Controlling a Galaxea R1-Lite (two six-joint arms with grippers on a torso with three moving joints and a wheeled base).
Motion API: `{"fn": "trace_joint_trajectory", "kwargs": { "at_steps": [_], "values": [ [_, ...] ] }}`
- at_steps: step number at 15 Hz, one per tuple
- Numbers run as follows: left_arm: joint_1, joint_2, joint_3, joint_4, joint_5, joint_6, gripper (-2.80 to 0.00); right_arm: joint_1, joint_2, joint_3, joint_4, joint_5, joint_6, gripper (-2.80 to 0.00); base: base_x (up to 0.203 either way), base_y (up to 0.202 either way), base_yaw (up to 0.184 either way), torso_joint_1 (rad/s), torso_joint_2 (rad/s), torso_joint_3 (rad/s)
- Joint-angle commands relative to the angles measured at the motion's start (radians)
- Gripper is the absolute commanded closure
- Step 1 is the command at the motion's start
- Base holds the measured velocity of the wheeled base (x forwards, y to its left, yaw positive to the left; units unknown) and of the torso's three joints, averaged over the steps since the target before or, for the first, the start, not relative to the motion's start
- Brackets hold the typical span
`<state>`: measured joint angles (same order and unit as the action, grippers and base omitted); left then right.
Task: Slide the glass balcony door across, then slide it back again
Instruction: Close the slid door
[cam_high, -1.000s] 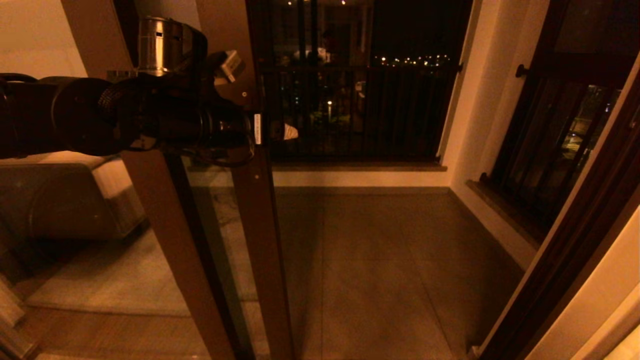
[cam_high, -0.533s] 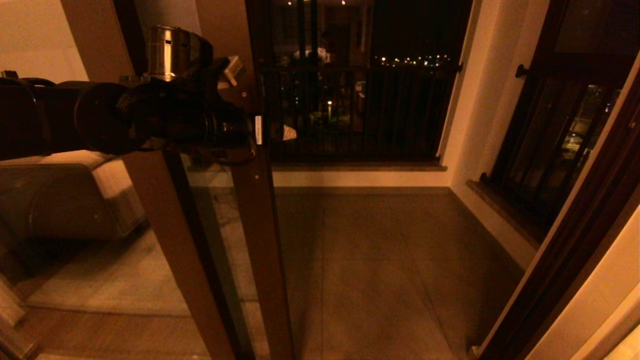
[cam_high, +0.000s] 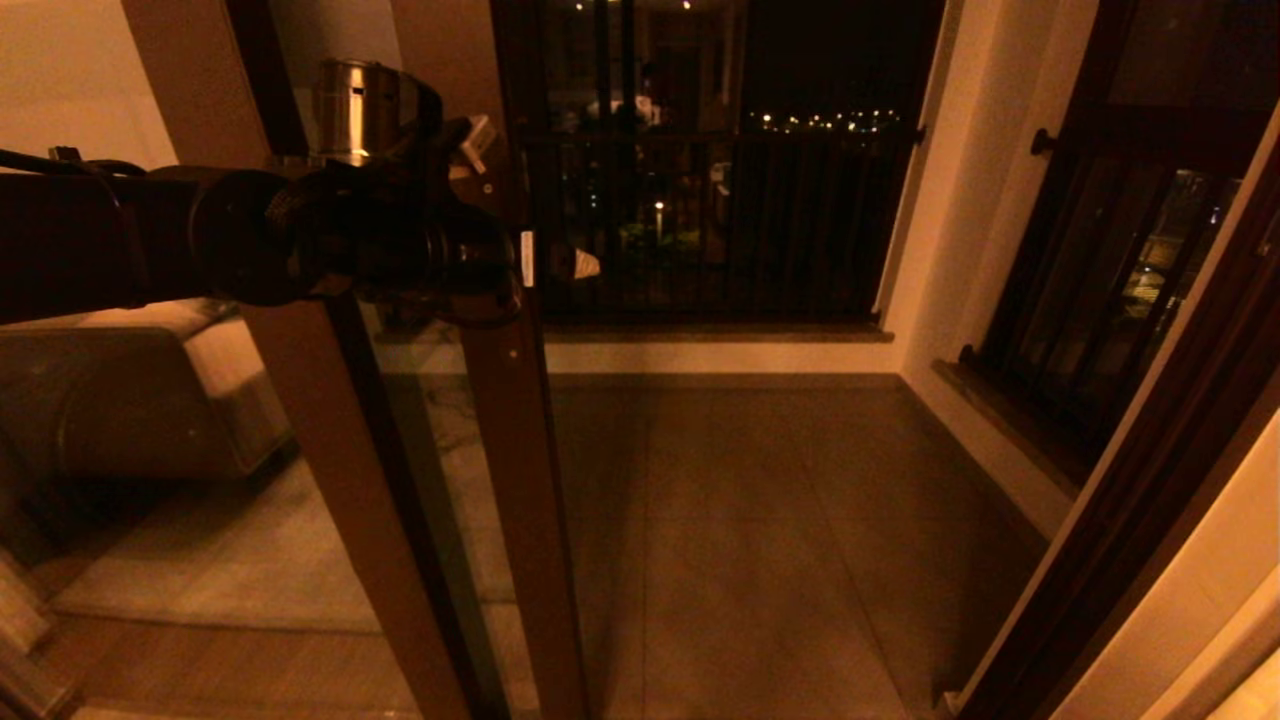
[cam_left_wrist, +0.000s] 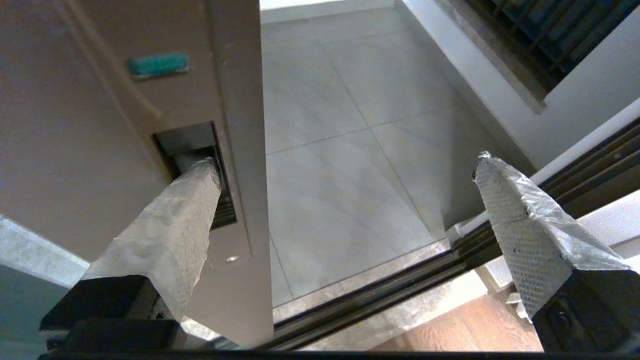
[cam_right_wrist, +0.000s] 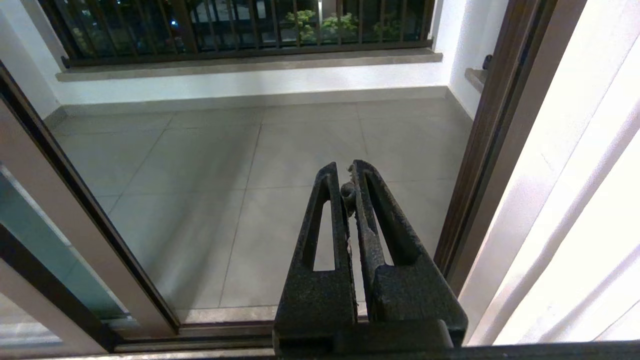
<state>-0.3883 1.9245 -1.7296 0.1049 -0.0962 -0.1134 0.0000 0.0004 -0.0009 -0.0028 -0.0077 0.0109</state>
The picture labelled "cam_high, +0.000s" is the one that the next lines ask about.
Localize short stone side sill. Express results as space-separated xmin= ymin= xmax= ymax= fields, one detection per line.
xmin=932 ymin=358 xmax=1096 ymax=491

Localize brown-framed fixed glass panel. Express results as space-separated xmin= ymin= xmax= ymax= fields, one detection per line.
xmin=0 ymin=0 xmax=471 ymax=720

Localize brown-framed sliding glass door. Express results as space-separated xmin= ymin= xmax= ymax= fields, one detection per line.
xmin=270 ymin=0 xmax=591 ymax=720

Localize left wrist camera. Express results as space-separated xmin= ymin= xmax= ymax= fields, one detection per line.
xmin=455 ymin=112 xmax=499 ymax=177

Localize green balcony plants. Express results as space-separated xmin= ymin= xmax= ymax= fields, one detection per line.
xmin=620 ymin=225 xmax=701 ymax=257

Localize wide dark metal balcony railing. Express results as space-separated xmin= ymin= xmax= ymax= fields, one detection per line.
xmin=530 ymin=125 xmax=926 ymax=326

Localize narrow dark metal side railing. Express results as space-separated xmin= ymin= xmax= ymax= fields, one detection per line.
xmin=960 ymin=0 xmax=1280 ymax=471

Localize left wrist silver cylinder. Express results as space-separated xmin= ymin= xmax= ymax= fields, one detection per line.
xmin=313 ymin=58 xmax=403 ymax=167

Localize long stone railing sill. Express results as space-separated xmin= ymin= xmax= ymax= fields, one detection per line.
xmin=545 ymin=322 xmax=896 ymax=347

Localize dark brown door jamb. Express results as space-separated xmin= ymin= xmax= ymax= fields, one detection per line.
xmin=955 ymin=110 xmax=1280 ymax=720

